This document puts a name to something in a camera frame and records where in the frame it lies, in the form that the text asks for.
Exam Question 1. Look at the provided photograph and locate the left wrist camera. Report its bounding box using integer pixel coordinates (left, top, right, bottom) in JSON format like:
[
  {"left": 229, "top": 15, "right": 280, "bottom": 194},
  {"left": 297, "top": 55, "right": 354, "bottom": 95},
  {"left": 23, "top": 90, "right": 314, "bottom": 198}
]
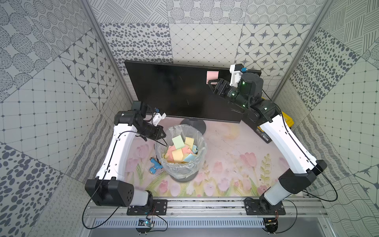
[{"left": 151, "top": 108, "right": 166, "bottom": 126}]

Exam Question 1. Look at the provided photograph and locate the right controller board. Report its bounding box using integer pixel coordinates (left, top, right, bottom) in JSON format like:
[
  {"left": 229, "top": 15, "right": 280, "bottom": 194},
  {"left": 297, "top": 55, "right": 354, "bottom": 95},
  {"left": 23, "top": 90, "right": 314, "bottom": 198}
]
[{"left": 263, "top": 218, "right": 278, "bottom": 234}]

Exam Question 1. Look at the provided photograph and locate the controller board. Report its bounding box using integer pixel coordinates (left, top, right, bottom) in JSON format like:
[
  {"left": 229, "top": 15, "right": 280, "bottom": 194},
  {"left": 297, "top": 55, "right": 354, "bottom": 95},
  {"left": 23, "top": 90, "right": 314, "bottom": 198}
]
[
  {"left": 263, "top": 218, "right": 278, "bottom": 234},
  {"left": 136, "top": 218, "right": 154, "bottom": 234}
]

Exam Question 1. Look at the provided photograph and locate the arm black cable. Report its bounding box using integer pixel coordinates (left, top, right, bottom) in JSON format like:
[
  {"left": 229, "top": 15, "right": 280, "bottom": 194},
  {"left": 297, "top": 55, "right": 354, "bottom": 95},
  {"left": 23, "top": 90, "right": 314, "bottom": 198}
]
[
  {"left": 81, "top": 131, "right": 168, "bottom": 232},
  {"left": 262, "top": 88, "right": 339, "bottom": 235}
]

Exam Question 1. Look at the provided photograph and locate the pink sticky note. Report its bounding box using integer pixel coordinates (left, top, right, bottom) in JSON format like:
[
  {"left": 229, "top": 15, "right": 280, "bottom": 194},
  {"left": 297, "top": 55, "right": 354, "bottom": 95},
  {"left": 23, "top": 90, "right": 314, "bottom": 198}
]
[{"left": 206, "top": 71, "right": 219, "bottom": 84}]

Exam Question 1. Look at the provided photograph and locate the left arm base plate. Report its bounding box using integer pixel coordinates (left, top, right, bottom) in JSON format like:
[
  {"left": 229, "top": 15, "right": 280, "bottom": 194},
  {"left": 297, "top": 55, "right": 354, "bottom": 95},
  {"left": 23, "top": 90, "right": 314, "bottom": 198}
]
[{"left": 127, "top": 199, "right": 168, "bottom": 216}]

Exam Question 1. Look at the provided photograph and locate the yellow black toolbox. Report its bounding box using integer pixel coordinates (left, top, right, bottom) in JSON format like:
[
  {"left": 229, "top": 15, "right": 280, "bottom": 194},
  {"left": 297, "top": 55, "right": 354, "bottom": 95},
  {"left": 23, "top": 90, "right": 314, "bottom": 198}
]
[{"left": 242, "top": 99, "right": 294, "bottom": 144}]

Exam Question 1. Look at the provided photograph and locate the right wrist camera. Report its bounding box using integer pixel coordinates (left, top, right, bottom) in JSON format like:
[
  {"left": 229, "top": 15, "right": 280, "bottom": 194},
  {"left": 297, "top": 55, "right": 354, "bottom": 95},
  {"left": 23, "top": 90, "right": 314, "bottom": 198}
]
[{"left": 230, "top": 64, "right": 248, "bottom": 87}]

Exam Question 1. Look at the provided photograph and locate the pile of discarded sticky notes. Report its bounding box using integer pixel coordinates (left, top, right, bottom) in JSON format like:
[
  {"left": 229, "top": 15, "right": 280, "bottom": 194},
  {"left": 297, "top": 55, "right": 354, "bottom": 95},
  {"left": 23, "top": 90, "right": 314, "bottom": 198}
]
[{"left": 163, "top": 137, "right": 198, "bottom": 164}]

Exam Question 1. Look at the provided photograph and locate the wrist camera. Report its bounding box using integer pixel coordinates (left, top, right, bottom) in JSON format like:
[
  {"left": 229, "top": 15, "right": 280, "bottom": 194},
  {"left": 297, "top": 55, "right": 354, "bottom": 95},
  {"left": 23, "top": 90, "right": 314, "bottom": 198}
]
[
  {"left": 151, "top": 108, "right": 166, "bottom": 126},
  {"left": 230, "top": 64, "right": 248, "bottom": 87}
]

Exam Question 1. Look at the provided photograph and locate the left controller board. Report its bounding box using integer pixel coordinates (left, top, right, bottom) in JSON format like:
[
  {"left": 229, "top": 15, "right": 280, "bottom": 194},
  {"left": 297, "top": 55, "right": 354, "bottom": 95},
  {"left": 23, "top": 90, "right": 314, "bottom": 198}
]
[{"left": 136, "top": 218, "right": 154, "bottom": 234}]

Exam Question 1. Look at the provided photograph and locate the aluminium mounting rail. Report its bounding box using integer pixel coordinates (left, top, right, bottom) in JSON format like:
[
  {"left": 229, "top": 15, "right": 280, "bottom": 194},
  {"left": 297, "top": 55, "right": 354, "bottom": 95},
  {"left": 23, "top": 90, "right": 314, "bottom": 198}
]
[{"left": 84, "top": 197, "right": 329, "bottom": 219}]

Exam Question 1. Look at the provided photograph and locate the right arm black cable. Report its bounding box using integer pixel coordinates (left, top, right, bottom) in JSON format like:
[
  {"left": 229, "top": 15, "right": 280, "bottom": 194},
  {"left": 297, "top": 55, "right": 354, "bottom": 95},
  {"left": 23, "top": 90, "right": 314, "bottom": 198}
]
[{"left": 262, "top": 88, "right": 339, "bottom": 235}]

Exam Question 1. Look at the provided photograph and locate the round grey monitor stand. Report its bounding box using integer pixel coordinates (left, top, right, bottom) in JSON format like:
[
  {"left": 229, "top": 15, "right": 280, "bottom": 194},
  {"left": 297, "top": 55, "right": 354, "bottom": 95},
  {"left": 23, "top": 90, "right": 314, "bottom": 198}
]
[{"left": 181, "top": 118, "right": 206, "bottom": 135}]

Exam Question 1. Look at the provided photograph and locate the clear plastic bin liner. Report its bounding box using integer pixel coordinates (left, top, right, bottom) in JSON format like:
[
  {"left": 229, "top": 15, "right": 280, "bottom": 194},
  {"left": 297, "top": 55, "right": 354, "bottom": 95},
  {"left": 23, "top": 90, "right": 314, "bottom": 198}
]
[{"left": 155, "top": 124, "right": 207, "bottom": 183}]

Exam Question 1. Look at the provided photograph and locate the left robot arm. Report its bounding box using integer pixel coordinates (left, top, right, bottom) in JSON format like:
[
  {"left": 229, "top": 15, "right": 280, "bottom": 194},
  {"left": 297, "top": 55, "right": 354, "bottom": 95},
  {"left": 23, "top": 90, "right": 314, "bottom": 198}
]
[{"left": 85, "top": 101, "right": 166, "bottom": 210}]

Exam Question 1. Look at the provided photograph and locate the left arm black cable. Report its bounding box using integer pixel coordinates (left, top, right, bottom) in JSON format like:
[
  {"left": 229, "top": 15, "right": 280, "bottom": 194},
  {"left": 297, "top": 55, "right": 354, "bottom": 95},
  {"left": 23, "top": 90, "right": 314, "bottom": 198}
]
[{"left": 81, "top": 131, "right": 168, "bottom": 232}]

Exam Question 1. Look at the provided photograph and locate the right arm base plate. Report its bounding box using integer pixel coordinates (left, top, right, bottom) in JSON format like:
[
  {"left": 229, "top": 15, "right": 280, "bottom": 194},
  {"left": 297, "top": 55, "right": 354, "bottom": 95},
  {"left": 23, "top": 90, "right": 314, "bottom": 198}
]
[{"left": 243, "top": 197, "right": 286, "bottom": 216}]

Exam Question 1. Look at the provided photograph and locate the blue tape dispenser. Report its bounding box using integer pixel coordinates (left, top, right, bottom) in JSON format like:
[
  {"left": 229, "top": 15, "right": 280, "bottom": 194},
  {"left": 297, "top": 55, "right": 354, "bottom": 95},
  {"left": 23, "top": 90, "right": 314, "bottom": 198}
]
[{"left": 149, "top": 158, "right": 163, "bottom": 174}]

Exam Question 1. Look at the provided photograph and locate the mesh waste bin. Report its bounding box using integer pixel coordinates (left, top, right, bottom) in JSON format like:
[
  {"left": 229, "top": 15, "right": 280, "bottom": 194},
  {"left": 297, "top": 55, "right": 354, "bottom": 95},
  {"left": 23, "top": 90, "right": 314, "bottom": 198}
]
[{"left": 155, "top": 124, "right": 207, "bottom": 182}]

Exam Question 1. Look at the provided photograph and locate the green sticky note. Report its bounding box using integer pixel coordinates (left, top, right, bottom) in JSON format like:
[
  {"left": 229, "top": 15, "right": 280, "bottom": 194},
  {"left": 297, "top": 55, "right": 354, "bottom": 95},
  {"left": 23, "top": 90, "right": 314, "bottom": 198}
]
[{"left": 172, "top": 135, "right": 185, "bottom": 150}]

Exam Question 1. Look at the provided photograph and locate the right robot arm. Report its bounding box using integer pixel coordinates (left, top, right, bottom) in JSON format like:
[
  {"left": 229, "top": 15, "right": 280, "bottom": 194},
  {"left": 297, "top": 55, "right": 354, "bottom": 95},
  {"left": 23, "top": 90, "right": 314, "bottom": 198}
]
[{"left": 207, "top": 71, "right": 327, "bottom": 212}]

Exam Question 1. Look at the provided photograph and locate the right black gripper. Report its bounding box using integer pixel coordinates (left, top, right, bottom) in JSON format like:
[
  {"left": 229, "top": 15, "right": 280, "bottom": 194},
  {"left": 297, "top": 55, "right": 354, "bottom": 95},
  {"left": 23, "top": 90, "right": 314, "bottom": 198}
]
[{"left": 208, "top": 77, "right": 251, "bottom": 110}]

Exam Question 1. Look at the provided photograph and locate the black computer monitor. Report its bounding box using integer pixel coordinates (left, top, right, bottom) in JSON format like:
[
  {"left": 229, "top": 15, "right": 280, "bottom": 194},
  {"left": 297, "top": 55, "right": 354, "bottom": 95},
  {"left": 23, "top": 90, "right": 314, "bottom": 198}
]
[{"left": 124, "top": 60, "right": 243, "bottom": 123}]

